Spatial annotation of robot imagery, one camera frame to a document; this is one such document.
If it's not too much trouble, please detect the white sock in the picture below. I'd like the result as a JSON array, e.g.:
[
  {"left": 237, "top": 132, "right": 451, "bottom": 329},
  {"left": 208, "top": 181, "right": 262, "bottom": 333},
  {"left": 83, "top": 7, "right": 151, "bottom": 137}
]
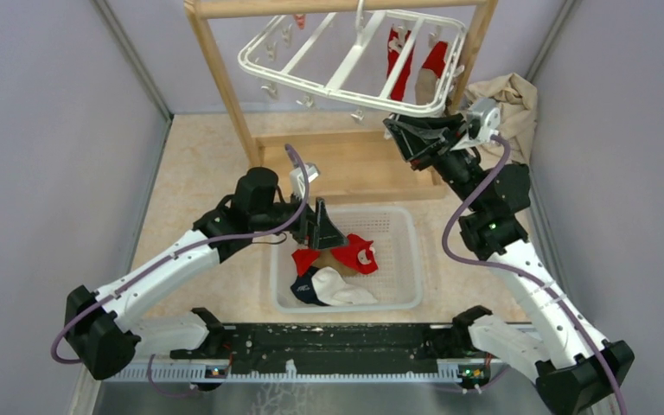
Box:
[{"left": 311, "top": 267, "right": 379, "bottom": 306}]

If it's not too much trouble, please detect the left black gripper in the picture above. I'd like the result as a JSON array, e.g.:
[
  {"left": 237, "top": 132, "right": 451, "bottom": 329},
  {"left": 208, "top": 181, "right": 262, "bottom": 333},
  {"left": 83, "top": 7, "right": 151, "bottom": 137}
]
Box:
[{"left": 252, "top": 188, "right": 349, "bottom": 250}]

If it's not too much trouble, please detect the beige crumpled cloth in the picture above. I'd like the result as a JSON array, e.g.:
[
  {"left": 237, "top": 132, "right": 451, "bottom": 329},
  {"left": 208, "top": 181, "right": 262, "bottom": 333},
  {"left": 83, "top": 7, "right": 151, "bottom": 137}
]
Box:
[{"left": 464, "top": 73, "right": 539, "bottom": 164}]

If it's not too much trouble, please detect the navy santa sock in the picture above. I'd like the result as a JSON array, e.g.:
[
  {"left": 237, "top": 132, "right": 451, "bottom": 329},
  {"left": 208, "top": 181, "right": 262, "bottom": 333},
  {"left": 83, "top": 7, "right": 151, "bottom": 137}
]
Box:
[{"left": 290, "top": 266, "right": 329, "bottom": 306}]

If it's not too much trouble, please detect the wooden hanger stand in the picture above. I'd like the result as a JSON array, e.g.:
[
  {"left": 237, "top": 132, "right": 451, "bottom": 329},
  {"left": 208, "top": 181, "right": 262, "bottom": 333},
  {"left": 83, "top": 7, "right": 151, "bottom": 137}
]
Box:
[{"left": 184, "top": 0, "right": 497, "bottom": 203}]

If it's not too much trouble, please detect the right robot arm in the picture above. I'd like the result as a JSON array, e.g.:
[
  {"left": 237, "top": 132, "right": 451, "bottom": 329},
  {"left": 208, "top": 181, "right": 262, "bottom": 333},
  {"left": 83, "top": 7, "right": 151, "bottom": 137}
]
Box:
[{"left": 384, "top": 114, "right": 635, "bottom": 414}]

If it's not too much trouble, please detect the white clip drying hanger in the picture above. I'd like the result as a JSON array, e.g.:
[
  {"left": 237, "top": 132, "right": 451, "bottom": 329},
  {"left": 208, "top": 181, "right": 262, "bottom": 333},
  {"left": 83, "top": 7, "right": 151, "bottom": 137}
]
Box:
[{"left": 237, "top": 10, "right": 467, "bottom": 122}]

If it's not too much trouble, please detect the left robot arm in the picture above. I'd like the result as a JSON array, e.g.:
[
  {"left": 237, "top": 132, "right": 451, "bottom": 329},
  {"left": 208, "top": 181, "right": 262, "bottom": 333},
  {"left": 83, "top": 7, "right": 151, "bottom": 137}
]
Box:
[{"left": 61, "top": 167, "right": 348, "bottom": 380}]

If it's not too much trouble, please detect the white plastic basket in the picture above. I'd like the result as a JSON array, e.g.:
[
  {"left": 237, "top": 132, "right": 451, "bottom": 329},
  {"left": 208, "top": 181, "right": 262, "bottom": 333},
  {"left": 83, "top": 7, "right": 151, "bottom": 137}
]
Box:
[{"left": 270, "top": 207, "right": 423, "bottom": 314}]

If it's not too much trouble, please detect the tan brown sock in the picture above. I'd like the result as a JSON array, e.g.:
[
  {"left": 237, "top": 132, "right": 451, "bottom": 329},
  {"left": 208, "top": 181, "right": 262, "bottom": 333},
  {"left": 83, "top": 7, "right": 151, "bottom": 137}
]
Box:
[{"left": 312, "top": 250, "right": 355, "bottom": 277}]

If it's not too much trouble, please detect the brown argyle sock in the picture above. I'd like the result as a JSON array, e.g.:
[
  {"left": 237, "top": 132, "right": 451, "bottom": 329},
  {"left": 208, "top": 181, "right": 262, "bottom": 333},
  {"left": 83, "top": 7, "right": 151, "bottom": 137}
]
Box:
[{"left": 415, "top": 68, "right": 440, "bottom": 105}]

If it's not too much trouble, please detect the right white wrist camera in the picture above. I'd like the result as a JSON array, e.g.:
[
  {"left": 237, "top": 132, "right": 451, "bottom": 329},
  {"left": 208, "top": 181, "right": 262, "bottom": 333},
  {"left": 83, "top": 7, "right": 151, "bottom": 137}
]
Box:
[{"left": 453, "top": 98, "right": 501, "bottom": 150}]

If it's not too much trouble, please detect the pink clothespin clip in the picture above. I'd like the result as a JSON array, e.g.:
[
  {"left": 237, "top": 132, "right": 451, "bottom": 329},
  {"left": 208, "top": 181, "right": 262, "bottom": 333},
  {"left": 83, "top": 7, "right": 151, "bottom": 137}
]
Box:
[{"left": 293, "top": 14, "right": 306, "bottom": 30}]

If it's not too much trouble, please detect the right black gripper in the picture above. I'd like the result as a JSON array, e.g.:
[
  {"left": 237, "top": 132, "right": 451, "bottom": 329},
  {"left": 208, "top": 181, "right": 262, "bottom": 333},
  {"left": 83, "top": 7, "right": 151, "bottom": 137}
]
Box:
[{"left": 384, "top": 112, "right": 484, "bottom": 212}]

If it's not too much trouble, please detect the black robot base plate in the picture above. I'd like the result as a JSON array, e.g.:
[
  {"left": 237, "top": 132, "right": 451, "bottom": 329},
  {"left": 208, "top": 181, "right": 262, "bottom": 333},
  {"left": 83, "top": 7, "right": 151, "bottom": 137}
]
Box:
[{"left": 169, "top": 323, "right": 500, "bottom": 388}]

